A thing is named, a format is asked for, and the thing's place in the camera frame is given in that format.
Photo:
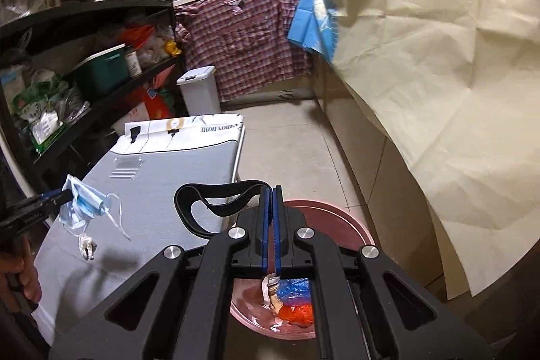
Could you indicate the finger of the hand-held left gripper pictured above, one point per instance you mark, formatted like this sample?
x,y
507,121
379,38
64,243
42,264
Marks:
x,y
57,197

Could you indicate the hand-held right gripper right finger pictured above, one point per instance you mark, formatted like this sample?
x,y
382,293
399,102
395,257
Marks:
x,y
277,225

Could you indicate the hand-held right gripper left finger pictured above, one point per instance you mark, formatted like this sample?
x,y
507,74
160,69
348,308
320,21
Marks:
x,y
265,225

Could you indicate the blue face mask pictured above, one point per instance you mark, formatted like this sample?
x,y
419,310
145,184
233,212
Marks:
x,y
78,199

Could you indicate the pink plastic basin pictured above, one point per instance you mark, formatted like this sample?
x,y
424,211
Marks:
x,y
337,221

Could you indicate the blue plastic bag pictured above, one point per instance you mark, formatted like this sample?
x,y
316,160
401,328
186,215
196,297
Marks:
x,y
295,288

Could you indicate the white brown carton piece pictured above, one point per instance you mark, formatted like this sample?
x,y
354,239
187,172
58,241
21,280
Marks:
x,y
272,292

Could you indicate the red plastic bag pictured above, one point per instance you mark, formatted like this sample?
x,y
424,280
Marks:
x,y
295,313

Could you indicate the person's left hand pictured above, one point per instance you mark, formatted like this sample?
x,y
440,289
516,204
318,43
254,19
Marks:
x,y
29,284

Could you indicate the small white crumpled scrap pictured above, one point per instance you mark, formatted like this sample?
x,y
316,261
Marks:
x,y
87,247

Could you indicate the green white packet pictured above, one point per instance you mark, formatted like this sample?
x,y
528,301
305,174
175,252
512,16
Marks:
x,y
44,128

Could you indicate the clear plastic wrapper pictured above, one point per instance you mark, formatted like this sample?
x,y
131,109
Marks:
x,y
125,168

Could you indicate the dark plastic packets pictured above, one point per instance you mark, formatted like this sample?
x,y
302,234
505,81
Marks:
x,y
76,105

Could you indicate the green printed bag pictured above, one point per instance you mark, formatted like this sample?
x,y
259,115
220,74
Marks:
x,y
38,96

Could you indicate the red cardboard box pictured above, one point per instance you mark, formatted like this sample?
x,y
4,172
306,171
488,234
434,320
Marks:
x,y
143,107

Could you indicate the green cooler box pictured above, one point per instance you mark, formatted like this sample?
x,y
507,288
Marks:
x,y
103,73

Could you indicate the white lidded bin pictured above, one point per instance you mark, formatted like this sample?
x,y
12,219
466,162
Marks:
x,y
198,92

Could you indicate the white jar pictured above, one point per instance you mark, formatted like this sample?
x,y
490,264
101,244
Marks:
x,y
133,62

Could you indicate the red bag on shelf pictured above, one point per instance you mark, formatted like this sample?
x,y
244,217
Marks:
x,y
137,36

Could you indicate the red plaid shirt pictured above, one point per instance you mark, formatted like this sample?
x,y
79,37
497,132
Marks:
x,y
244,39

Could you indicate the yellow toy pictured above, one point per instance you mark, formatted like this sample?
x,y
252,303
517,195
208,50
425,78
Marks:
x,y
170,48

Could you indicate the black shelf rack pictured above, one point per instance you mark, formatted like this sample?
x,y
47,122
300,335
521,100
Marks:
x,y
84,8

